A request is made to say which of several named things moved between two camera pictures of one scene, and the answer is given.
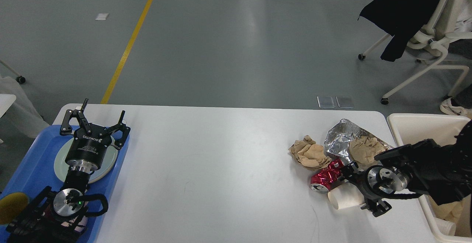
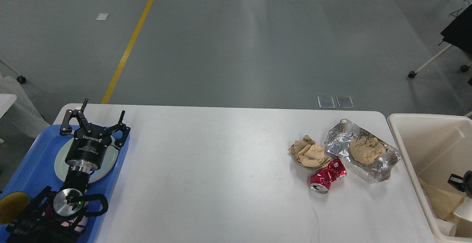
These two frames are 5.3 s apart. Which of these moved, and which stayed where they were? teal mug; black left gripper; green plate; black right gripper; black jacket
Moved: black jacket; black right gripper
Stayed: teal mug; green plate; black left gripper
